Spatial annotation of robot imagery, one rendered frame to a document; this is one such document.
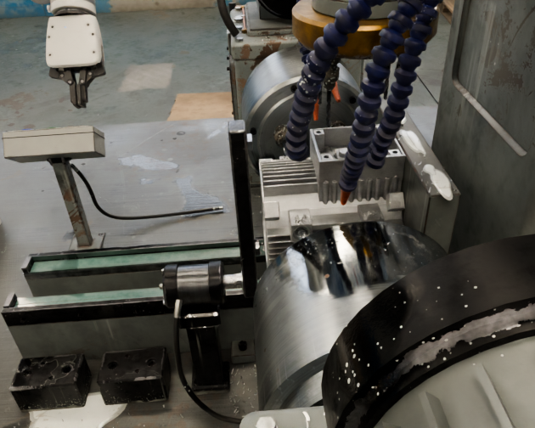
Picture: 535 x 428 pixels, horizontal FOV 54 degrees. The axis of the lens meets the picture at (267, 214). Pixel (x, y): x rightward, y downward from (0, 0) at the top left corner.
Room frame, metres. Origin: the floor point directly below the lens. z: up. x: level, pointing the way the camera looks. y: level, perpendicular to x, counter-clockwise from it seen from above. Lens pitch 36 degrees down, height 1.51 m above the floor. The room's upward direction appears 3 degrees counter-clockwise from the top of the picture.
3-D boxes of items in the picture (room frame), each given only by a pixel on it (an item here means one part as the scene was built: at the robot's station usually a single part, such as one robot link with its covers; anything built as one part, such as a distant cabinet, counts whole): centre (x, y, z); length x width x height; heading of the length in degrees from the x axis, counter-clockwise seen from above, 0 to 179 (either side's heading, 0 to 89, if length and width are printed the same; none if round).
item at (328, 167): (0.67, -0.13, 1.11); 0.12 x 0.11 x 0.07; 92
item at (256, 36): (1.26, -0.08, 0.99); 0.35 x 0.31 x 0.37; 2
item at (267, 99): (1.02, -0.08, 1.04); 0.37 x 0.25 x 0.25; 2
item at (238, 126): (0.53, 0.03, 1.12); 0.04 x 0.03 x 0.26; 92
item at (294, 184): (0.67, -0.09, 1.01); 0.20 x 0.19 x 0.19; 92
